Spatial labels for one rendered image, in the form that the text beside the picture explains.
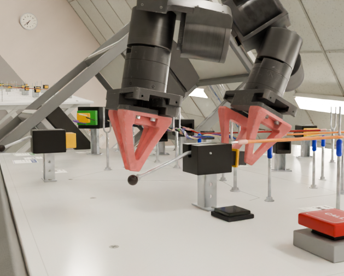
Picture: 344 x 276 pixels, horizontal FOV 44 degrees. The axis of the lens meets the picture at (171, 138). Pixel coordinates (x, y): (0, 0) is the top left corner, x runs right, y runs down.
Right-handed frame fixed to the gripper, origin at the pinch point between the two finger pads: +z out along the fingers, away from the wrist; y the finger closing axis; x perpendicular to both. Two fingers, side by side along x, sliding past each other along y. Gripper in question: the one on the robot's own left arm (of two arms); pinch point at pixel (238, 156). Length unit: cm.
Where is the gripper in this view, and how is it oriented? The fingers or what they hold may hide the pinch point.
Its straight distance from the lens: 62.3
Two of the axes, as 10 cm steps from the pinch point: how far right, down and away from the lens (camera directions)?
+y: -4.6, -0.7, 8.9
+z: -3.8, 9.2, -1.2
